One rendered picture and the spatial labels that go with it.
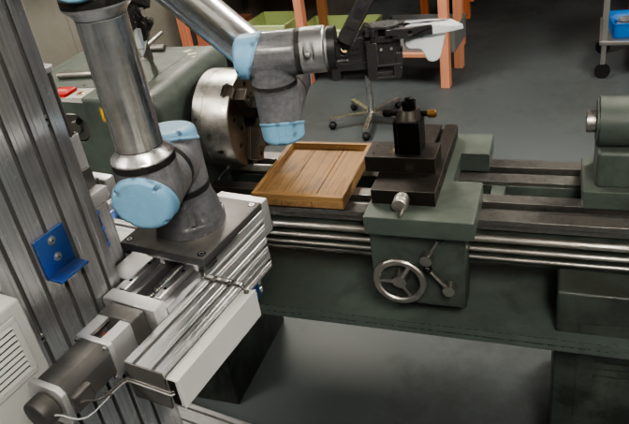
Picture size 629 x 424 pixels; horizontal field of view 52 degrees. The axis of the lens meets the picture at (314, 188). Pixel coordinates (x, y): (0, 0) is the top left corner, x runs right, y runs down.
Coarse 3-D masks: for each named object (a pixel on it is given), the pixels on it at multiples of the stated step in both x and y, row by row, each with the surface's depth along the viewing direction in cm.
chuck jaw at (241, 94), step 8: (224, 88) 198; (232, 88) 197; (224, 96) 196; (232, 96) 198; (240, 96) 196; (248, 96) 199; (240, 104) 199; (248, 104) 199; (248, 112) 203; (256, 112) 202
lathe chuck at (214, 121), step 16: (224, 80) 199; (240, 80) 201; (208, 96) 198; (208, 112) 197; (224, 112) 195; (240, 112) 202; (208, 128) 198; (224, 128) 196; (240, 128) 203; (208, 144) 201; (224, 144) 199; (240, 144) 204; (224, 160) 206; (240, 160) 204; (256, 160) 216
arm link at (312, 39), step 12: (300, 36) 102; (312, 36) 102; (324, 36) 102; (300, 48) 102; (312, 48) 102; (324, 48) 102; (300, 60) 103; (312, 60) 103; (324, 60) 102; (312, 72) 105
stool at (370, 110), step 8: (368, 80) 435; (368, 88) 438; (368, 96) 441; (352, 104) 472; (360, 104) 461; (368, 104) 444; (384, 104) 455; (392, 104) 459; (400, 104) 463; (360, 112) 448; (368, 112) 447; (376, 112) 445; (336, 120) 447; (368, 120) 436; (368, 128) 426; (368, 136) 426
